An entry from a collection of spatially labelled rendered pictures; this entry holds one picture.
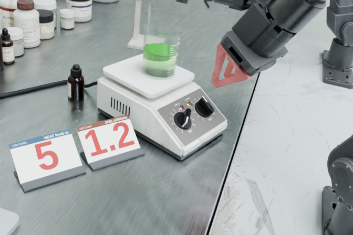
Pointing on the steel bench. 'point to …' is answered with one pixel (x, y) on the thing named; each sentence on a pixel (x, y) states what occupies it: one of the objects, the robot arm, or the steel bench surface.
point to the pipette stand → (139, 17)
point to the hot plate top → (135, 65)
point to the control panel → (197, 127)
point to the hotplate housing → (151, 115)
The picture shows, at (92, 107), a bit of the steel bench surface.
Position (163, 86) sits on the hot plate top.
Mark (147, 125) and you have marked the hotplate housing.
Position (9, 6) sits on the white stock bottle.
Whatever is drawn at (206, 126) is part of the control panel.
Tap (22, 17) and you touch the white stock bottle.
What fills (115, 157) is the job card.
